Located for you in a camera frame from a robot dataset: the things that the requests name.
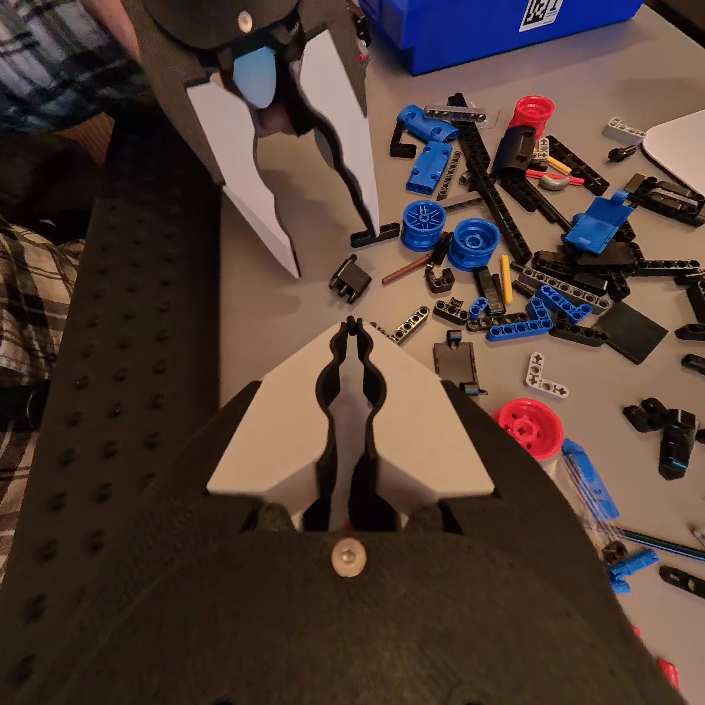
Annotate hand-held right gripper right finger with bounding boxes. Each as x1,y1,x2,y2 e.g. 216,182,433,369
347,318,495,532

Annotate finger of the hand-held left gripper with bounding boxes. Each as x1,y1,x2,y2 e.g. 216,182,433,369
186,76,302,279
286,28,381,238

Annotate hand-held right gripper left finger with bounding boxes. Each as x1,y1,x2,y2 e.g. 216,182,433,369
207,322,353,532

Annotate black connector assembly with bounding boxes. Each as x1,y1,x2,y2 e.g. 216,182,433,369
329,254,372,305

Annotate black bar with blue pin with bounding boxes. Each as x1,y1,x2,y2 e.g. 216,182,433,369
658,409,700,481

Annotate grey desk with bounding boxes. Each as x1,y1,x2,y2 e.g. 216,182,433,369
217,0,705,705

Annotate person's left hand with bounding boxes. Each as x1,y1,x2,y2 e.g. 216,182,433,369
256,104,299,137

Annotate short black L beam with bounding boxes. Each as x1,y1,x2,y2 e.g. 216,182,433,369
389,120,417,159

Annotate black flat clip panel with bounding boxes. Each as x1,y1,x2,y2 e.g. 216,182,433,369
432,329,488,396

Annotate blue curved panel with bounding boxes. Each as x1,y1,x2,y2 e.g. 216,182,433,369
397,105,460,144

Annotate red wheel rim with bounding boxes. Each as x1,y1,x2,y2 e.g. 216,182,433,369
490,398,565,460
508,95,556,135

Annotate blue rectangular panel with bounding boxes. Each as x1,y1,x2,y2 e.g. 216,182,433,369
406,140,453,195

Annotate grey seven-hole beam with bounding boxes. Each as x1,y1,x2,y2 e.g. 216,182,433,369
424,105,488,123

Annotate black L-shaped beam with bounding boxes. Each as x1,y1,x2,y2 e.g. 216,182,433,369
370,305,430,345

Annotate dark grey nine-hole beam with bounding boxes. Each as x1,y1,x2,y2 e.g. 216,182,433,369
437,149,463,202

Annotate black five-hole beam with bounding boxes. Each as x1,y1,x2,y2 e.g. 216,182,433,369
350,222,401,249

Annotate black double connector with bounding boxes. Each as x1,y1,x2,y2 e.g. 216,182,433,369
432,297,470,324

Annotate short black straight beam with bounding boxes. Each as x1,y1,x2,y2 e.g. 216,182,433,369
467,313,529,332

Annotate blue wheel rim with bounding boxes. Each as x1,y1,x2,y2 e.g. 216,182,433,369
447,218,501,271
401,200,447,250

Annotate blue L-shaped beam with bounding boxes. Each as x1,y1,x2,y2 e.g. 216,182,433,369
486,297,554,342

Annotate black rectangular brick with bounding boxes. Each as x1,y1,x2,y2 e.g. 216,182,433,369
475,267,506,315

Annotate clear bag of small pins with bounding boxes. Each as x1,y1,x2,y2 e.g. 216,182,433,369
542,438,629,546

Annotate black thin liftarm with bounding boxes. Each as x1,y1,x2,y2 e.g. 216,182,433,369
424,231,455,271

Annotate long black beam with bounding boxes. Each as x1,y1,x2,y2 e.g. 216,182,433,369
457,121,534,264

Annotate blue bin with square tag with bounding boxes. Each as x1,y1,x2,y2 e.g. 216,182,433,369
358,0,645,77

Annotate black curved panel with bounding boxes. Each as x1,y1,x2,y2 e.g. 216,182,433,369
491,126,538,178

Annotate black six-hole beam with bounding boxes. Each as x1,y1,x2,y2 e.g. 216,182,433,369
550,318,610,349

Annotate blue bent short beam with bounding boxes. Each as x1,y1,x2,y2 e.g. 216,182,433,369
539,285,594,323

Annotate long grey beam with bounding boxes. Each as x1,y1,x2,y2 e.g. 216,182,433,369
518,266,612,314

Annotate black eleven-hole beam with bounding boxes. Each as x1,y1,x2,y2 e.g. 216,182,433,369
498,176,574,232

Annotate black clip piece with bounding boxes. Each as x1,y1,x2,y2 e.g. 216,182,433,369
623,398,670,433

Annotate black square panel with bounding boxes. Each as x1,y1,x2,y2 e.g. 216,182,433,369
594,300,670,365

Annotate scattered small pins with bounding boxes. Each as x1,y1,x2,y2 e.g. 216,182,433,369
597,526,705,689

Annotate thin black beam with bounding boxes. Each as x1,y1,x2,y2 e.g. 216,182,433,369
545,135,611,196

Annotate blue folded panel piece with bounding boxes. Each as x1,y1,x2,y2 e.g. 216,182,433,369
562,190,642,255

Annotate small pale grey beam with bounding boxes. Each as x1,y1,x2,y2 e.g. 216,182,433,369
602,117,647,145

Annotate black studded base plate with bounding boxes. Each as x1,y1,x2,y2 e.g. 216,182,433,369
0,198,221,705

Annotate black frame piece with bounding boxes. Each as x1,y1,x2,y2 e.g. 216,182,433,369
625,173,705,227

